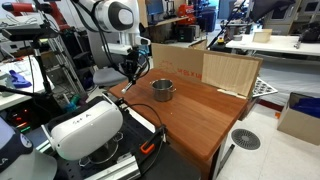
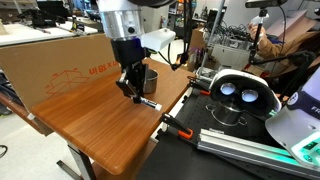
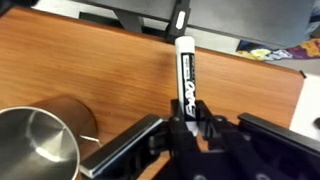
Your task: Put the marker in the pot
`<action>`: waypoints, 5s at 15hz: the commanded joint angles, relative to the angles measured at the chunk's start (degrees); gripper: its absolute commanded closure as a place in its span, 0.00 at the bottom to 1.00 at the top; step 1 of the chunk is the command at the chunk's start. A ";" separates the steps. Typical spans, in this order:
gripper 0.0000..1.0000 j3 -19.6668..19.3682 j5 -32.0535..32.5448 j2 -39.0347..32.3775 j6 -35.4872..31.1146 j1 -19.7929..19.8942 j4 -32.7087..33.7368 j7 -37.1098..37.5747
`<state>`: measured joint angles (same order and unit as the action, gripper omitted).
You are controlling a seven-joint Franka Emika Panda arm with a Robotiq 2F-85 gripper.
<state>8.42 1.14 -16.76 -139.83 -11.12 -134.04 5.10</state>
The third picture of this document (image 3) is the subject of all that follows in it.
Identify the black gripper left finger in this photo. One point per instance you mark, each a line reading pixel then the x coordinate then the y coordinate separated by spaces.
pixel 133 150

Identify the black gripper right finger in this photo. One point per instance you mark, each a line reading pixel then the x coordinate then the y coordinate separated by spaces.
pixel 266 146

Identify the black and white marker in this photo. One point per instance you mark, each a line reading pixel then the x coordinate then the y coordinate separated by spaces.
pixel 186 66

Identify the small steel pot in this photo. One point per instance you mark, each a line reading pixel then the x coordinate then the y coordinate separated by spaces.
pixel 40 146

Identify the colourful printed mat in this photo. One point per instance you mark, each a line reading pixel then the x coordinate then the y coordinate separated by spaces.
pixel 283 51

